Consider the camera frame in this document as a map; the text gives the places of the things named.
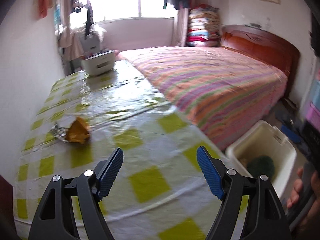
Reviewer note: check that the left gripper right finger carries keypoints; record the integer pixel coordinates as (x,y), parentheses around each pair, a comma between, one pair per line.
(265,216)

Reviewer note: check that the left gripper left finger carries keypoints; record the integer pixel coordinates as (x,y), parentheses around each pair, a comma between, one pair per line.
(54,217)

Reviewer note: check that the green broccoli plush toy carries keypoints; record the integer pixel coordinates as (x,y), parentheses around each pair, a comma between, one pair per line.
(261,165)

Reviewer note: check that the orange foil wrapper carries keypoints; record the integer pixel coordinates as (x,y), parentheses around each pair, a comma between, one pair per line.
(78,132)

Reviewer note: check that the cream plastic trash bin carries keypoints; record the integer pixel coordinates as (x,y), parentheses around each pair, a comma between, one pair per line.
(265,139)

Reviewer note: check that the person right hand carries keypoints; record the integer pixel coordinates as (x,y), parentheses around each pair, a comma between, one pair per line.
(310,223)

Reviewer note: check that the pink storage basket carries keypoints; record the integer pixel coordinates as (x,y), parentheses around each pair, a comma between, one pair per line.
(313,116)

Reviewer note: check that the blue storage box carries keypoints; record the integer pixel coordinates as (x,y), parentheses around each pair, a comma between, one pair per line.
(315,94)

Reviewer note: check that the dark red door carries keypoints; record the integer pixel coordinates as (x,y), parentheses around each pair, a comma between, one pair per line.
(8,230)

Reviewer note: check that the striped bed cover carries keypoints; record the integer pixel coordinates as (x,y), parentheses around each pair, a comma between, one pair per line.
(222,92)

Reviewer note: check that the red wooden headboard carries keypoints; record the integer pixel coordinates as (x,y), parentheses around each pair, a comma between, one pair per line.
(265,47)

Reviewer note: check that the stack of folded quilts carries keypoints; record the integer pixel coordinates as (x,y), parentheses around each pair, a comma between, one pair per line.
(203,27)

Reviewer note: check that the pink right curtain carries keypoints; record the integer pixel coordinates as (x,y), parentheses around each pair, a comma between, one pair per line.
(180,28)

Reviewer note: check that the pink curtain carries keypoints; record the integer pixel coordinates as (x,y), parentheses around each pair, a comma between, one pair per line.
(180,28)
(68,40)

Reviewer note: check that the white storage caddy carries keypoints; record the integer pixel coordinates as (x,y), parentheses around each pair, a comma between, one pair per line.
(99,63)

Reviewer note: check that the pink left curtain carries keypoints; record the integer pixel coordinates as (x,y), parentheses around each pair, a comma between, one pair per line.
(68,40)

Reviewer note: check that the white appliance by window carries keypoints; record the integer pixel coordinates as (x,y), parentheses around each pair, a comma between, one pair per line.
(92,43)

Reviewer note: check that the black hanging garment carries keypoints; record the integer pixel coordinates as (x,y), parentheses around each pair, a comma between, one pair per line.
(89,21)

